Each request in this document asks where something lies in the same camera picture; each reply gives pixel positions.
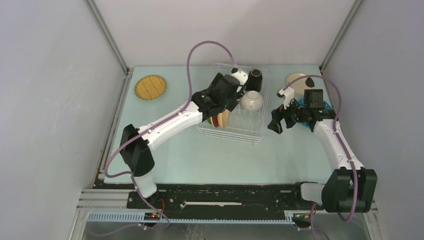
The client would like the blue polka dot plate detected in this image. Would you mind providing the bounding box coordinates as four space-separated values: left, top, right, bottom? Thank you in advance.
292 96 336 132

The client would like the cream plate with black spot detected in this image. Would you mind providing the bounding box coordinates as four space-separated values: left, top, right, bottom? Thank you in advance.
286 73 315 98

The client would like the yellow woven plate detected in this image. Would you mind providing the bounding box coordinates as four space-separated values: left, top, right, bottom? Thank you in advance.
134 75 167 101

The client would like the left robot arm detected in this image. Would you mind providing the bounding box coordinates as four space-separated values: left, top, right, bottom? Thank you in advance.
119 69 248 208

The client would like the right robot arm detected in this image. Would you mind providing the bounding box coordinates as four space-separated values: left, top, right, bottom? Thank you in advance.
267 87 378 214

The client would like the white ribbed bowl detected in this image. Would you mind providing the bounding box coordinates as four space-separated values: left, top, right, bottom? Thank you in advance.
239 90 264 112

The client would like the beige plate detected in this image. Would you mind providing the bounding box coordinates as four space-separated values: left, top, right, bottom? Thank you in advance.
217 109 230 128

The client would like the black mug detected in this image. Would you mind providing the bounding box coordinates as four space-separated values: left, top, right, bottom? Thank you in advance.
245 69 263 92

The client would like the red plate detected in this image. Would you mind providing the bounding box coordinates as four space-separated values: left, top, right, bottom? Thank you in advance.
211 116 220 128

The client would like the small circuit board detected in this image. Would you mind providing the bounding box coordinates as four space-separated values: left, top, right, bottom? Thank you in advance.
143 212 162 221

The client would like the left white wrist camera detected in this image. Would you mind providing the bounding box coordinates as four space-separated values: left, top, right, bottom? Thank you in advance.
231 67 249 86

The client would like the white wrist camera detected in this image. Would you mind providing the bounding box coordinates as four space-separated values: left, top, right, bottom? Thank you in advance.
277 86 295 109
231 67 249 86

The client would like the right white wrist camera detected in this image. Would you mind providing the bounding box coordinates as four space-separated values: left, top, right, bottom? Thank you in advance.
277 86 295 109

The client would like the white wire dish rack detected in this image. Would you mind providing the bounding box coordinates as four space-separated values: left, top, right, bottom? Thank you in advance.
196 65 271 144

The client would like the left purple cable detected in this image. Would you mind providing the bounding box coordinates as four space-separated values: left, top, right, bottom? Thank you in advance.
87 40 237 238

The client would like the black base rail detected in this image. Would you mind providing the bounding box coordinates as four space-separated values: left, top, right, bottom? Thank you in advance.
126 183 313 221

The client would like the aluminium frame rail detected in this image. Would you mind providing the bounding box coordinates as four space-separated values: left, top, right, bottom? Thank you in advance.
76 188 379 225

